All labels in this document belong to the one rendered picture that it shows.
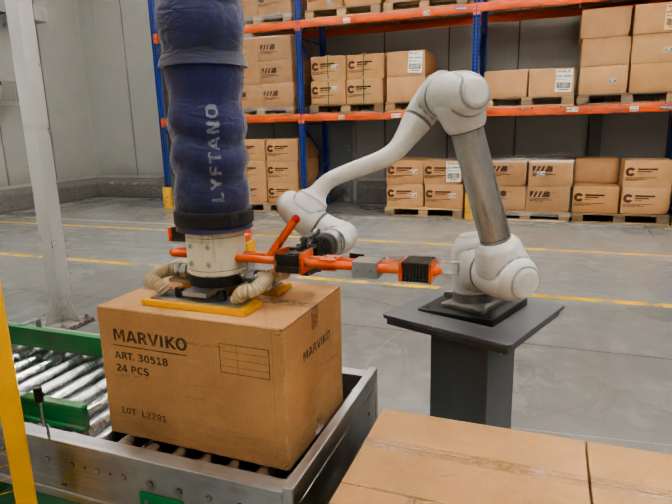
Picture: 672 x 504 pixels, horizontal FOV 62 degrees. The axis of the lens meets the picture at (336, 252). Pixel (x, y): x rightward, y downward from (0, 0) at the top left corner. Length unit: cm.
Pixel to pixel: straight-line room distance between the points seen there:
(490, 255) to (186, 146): 98
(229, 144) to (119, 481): 96
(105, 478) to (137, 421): 17
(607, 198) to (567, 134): 164
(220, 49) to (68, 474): 125
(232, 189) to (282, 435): 67
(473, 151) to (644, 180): 688
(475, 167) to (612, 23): 685
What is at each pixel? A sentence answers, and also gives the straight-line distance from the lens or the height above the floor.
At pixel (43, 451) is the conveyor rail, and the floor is 55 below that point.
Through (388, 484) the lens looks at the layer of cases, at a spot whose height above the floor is 54.
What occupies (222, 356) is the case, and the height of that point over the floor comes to 85.
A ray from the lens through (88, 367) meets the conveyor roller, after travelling 242.
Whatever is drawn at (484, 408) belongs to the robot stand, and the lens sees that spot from 215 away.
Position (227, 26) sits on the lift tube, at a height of 169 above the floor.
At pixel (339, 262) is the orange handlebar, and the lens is 146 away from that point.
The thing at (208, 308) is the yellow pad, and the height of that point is 96.
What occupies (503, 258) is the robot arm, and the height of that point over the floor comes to 101.
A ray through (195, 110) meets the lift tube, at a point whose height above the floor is 148.
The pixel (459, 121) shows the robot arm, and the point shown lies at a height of 144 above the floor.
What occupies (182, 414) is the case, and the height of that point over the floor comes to 66.
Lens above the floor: 144
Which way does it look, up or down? 13 degrees down
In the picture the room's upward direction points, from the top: 1 degrees counter-clockwise
